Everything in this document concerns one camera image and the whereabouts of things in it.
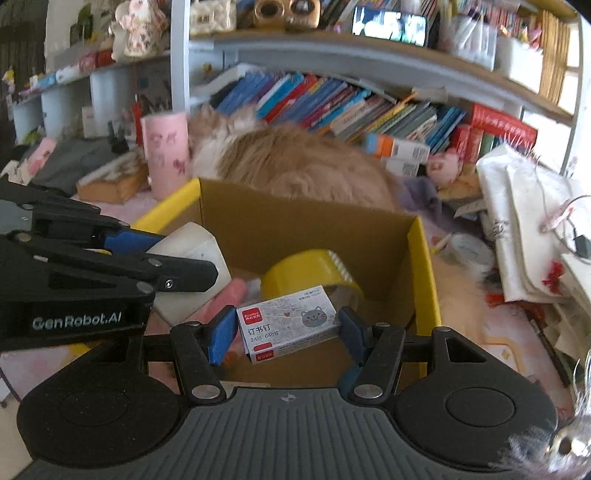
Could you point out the wooden retro radio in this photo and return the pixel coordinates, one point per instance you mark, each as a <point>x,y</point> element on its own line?
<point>286,14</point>

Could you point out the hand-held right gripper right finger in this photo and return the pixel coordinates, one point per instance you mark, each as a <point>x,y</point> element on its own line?
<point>352,337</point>

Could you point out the checkered wooden box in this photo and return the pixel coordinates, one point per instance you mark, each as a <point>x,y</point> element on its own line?
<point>111,184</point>

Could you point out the orange fluffy cat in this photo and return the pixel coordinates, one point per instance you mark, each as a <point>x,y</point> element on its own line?
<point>300,161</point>

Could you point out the grey cloth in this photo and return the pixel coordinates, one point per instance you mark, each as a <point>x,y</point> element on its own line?
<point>74,161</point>

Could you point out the stack of red books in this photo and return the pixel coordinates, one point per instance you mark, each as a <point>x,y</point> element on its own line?
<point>498,129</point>

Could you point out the yellow tape roll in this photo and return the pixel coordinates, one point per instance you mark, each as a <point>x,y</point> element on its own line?
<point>295,272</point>

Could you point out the row of leaning colourful books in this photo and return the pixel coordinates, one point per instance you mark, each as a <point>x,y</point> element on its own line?
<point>332,106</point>

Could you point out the lavender cloth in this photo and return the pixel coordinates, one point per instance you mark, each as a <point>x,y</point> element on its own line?
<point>420,198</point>

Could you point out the yellow cardboard box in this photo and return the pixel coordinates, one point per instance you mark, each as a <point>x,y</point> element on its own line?
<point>300,221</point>

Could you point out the white staple box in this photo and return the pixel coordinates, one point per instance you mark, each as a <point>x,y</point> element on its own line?
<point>286,323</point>

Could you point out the white side shelf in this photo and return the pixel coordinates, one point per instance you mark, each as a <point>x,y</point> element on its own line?
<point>106,87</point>

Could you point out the pink plush rabbit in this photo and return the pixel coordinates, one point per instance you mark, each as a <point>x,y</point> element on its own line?
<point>238,290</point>

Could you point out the orange and white carton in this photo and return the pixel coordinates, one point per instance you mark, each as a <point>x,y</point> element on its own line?
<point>392,146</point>

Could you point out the pile of papers and books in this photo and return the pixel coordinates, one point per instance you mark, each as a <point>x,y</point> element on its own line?
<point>517,240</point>

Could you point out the clear pen holder with pens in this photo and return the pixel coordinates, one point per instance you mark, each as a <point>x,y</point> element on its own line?
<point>466,41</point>

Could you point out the floral white rabbit doll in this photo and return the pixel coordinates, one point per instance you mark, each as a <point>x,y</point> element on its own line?
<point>138,32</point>

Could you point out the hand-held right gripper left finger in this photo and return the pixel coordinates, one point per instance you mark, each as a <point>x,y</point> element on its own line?
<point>221,334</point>

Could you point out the pink checkered desktop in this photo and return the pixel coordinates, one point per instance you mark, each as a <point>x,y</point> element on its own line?
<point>489,350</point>

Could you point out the black phone with lit screen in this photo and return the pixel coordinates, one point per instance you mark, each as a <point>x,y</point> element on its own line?
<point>388,25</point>

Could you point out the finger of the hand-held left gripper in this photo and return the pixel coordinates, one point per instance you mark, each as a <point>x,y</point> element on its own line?
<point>184,277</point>
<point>129,242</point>

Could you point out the fluffy grey pompom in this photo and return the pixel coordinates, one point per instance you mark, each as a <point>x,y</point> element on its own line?
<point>531,452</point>

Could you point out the white cube charger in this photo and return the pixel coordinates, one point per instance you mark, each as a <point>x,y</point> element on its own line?
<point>194,277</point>

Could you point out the white bookshelf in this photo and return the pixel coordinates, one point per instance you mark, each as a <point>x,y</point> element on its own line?
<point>180,69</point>

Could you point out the row of yellow notebooks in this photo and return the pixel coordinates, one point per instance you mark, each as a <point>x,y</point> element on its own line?
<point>554,60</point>

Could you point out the white storage box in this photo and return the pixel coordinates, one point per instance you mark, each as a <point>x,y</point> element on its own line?
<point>519,64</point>

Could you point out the small pink plush doll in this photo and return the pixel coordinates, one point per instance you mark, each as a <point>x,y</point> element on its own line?
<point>39,157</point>

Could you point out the pink pig plush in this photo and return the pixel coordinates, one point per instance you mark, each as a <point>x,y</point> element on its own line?
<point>443,168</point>

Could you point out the pink cylindrical cup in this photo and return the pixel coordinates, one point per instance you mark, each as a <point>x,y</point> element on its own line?
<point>166,157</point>

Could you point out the white round container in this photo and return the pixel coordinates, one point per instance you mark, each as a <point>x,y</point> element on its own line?
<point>466,254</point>

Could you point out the cream quilted handbag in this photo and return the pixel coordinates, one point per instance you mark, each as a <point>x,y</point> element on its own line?
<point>212,18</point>

